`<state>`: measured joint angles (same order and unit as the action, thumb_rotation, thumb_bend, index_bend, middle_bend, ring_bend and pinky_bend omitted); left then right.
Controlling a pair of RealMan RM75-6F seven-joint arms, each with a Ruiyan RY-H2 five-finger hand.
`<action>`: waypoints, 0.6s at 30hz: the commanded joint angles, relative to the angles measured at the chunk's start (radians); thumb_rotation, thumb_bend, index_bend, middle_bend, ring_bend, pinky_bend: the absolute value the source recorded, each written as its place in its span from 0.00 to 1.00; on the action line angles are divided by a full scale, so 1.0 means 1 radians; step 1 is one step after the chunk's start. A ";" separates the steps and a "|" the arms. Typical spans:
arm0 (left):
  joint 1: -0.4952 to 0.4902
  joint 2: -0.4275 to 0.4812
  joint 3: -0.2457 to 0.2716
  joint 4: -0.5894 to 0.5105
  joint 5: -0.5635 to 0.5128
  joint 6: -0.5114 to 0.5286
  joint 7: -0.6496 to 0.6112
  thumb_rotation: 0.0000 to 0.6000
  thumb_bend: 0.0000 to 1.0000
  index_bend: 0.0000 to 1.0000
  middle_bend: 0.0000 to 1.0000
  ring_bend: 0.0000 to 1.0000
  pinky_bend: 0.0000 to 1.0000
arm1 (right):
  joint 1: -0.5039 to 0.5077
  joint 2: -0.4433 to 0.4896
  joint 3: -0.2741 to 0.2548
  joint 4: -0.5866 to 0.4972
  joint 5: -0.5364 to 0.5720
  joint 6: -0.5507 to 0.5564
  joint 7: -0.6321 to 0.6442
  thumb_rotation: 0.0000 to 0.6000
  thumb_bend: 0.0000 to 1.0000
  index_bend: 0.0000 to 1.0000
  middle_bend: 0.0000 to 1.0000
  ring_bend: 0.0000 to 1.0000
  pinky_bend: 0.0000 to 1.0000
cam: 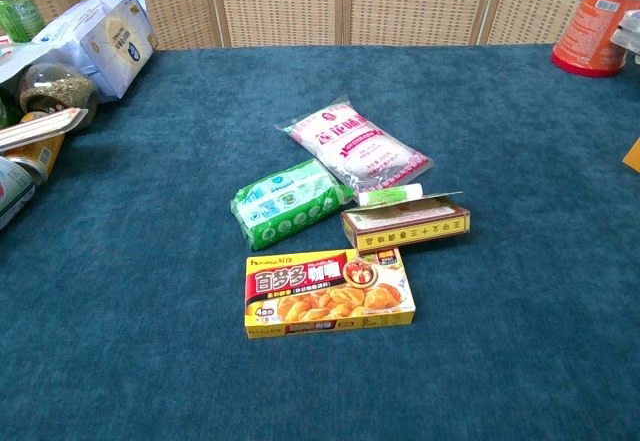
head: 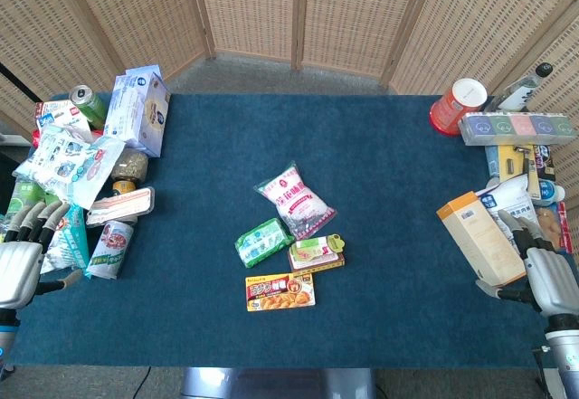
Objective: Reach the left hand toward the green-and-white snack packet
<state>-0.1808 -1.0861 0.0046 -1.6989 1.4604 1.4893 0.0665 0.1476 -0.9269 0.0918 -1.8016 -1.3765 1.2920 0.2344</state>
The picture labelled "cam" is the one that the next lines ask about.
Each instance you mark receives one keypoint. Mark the orange yellow can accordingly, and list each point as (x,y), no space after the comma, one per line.
(42,153)

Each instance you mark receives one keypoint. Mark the green drink can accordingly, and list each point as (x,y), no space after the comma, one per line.
(19,12)

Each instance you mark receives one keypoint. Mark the green tissue pack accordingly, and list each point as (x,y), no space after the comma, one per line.
(285,204)

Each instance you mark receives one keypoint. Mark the orange cylindrical canister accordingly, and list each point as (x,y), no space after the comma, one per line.
(592,28)

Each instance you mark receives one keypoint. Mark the orange box corner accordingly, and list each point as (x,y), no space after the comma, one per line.
(633,156)

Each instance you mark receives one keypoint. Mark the grey stacked packets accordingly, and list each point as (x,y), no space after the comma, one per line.
(628,32)

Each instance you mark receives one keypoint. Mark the yellow curry box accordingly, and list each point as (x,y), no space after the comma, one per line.
(327,293)

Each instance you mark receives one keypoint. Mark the silver labelled tin can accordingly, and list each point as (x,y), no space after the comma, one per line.
(14,188)

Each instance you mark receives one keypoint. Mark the pack of wooden chopsticks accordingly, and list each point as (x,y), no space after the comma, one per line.
(40,125)

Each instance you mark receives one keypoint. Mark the green white tube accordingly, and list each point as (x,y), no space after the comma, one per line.
(390,194)

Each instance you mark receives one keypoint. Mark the white blue milk powder bag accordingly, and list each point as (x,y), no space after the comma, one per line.
(107,36)

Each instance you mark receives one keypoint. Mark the brown yellow spice box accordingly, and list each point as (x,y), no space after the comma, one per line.
(406,225)

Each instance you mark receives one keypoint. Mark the blue carpet table cover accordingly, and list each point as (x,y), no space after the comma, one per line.
(320,311)

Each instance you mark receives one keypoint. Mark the woven rattan folding screen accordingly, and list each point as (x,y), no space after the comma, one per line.
(310,1)

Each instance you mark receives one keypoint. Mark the pink white sugar bag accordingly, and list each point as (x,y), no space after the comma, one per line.
(353,144)

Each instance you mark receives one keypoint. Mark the clear jar with green herbs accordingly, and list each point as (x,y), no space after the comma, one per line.
(56,90)

